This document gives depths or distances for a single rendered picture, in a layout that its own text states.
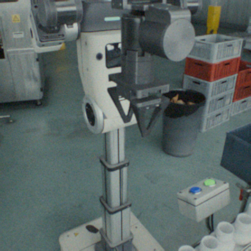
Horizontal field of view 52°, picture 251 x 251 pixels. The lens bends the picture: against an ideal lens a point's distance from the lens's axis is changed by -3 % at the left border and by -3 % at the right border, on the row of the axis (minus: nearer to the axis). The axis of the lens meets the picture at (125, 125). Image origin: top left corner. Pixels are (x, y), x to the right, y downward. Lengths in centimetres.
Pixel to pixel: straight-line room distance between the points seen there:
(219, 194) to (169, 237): 132
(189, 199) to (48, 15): 62
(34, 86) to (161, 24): 381
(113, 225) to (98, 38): 90
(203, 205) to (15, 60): 358
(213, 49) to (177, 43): 272
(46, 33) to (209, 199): 69
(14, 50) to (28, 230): 256
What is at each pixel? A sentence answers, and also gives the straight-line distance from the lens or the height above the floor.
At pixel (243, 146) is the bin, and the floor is 92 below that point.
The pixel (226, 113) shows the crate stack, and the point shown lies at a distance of 375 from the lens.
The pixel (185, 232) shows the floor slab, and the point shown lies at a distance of 216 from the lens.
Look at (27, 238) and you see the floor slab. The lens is 220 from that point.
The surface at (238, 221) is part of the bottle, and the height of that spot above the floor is 116.
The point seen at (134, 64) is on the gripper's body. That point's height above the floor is 152.
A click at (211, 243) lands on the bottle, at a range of 64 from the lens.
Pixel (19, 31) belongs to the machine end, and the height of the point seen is 113.
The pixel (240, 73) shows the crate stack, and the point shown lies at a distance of 380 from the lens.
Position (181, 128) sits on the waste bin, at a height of 37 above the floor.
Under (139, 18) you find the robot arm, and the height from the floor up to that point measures 159.
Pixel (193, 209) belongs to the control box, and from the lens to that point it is 78.
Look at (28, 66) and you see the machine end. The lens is 405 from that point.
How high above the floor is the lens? 163
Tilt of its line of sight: 28 degrees down
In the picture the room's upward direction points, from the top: straight up
